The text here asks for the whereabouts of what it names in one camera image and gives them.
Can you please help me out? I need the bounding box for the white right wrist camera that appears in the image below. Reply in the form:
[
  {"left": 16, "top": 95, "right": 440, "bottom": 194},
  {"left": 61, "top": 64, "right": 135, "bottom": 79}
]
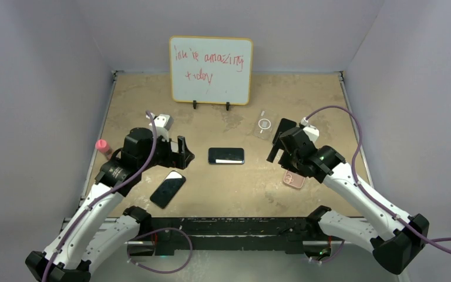
[{"left": 299, "top": 117, "right": 319, "bottom": 143}]

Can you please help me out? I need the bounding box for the pink phone case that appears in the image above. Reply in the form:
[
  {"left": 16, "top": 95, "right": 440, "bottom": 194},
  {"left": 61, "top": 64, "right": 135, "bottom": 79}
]
[{"left": 282, "top": 170, "right": 305, "bottom": 189}]

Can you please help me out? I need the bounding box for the clear magsafe phone case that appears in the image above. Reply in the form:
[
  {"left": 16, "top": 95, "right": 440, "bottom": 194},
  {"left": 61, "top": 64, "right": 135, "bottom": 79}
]
[{"left": 253, "top": 109, "right": 278, "bottom": 140}]

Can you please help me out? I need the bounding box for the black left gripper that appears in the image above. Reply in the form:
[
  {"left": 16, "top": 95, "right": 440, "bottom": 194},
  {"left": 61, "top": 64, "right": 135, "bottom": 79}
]
[{"left": 139, "top": 132, "right": 193, "bottom": 172}]

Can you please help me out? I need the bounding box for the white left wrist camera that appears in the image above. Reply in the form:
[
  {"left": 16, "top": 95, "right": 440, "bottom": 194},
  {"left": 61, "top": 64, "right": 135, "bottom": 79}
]
[{"left": 151, "top": 113, "right": 174, "bottom": 142}]

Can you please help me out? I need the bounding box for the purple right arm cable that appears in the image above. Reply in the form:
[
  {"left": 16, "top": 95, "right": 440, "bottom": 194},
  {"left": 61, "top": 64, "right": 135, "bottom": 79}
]
[{"left": 304, "top": 105, "right": 451, "bottom": 260}]

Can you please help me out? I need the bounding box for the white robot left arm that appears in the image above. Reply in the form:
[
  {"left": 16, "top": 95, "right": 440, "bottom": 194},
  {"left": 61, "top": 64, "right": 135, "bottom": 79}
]
[{"left": 25, "top": 127, "right": 194, "bottom": 281}]

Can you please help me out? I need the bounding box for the yellow framed whiteboard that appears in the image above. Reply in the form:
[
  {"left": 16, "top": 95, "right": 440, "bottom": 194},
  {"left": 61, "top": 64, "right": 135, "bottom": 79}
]
[{"left": 169, "top": 36, "right": 254, "bottom": 106}]

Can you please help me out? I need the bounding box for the pink capped small bottle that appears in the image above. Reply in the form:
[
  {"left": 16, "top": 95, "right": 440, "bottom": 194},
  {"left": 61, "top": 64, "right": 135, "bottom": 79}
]
[{"left": 95, "top": 139, "right": 113, "bottom": 160}]

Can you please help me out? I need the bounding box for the black phone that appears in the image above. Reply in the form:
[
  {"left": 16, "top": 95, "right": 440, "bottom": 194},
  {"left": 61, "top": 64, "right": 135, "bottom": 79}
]
[
  {"left": 208, "top": 147, "right": 245, "bottom": 165},
  {"left": 150, "top": 170, "right": 187, "bottom": 209}
]

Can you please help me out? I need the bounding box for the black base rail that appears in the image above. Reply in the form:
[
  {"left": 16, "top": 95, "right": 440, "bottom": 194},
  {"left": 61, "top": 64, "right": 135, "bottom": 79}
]
[{"left": 113, "top": 216, "right": 347, "bottom": 258}]

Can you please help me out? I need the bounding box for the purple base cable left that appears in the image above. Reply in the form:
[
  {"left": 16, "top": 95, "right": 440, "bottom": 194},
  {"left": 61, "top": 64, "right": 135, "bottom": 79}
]
[{"left": 126, "top": 227, "right": 194, "bottom": 275}]

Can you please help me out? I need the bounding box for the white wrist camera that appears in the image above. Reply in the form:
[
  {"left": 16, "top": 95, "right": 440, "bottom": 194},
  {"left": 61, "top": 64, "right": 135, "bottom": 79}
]
[
  {"left": 299, "top": 117, "right": 319, "bottom": 143},
  {"left": 151, "top": 113, "right": 174, "bottom": 142}
]

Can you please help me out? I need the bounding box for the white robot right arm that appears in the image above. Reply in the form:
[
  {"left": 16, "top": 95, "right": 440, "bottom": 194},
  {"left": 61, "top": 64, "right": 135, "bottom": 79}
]
[{"left": 267, "top": 118, "right": 429, "bottom": 275}]

